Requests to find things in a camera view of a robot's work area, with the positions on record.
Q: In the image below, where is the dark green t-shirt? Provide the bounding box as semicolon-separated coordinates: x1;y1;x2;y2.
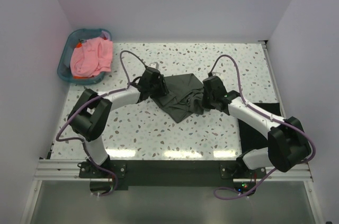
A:
150;74;210;123

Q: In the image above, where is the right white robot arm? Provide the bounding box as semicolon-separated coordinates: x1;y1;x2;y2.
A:
202;76;315;178

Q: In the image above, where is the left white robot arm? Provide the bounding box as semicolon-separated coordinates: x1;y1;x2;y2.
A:
67;67;168;177

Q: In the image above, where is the black folded t-shirt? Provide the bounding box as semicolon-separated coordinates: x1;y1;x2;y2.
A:
237;103;282;154

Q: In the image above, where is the pink t-shirt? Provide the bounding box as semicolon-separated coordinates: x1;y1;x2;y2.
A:
70;37;113;78

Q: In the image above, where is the teal laundry basket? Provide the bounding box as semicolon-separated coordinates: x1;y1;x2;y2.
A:
57;28;112;85

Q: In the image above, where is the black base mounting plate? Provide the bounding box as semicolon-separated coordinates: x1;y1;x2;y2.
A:
77;160;266;192

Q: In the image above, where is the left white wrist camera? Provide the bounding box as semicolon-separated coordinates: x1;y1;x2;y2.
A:
149;62;159;69

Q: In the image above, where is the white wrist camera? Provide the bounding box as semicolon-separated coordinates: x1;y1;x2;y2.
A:
208;71;222;78
149;62;159;69

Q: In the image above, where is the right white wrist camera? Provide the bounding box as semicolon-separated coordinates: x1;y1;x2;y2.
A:
208;71;222;78

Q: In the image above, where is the aluminium frame rail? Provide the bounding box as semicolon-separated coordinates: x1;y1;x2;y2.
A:
33;159;313;182

